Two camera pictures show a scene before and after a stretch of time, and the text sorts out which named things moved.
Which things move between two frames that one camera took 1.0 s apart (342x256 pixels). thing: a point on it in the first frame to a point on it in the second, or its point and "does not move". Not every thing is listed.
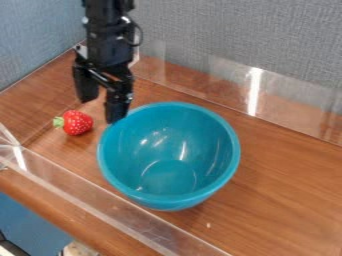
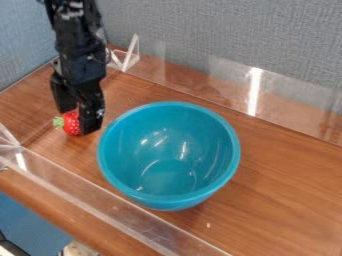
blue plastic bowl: x=172 y=154 does not move
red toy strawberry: x=75 y=122 does not move
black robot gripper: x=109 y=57 to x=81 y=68
